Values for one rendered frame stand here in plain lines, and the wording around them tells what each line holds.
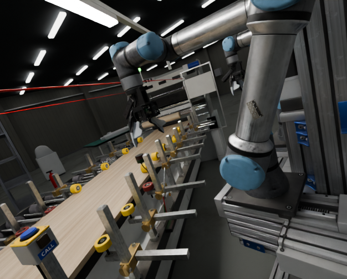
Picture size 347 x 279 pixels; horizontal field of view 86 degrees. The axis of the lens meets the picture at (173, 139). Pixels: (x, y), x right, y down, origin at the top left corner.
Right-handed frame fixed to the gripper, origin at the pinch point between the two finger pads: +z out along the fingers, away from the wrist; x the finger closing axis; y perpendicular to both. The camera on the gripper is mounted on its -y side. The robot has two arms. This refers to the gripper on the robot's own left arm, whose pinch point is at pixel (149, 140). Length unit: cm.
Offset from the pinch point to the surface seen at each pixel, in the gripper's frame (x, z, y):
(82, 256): -34, 42, -35
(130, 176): 0.7, 19.5, -28.7
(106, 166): 37, 37, -145
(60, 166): 108, 102, -712
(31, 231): -43.7, 8.5, -6.2
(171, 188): 29, 46, -36
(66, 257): -38, 42, -44
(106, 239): -22, 41, -32
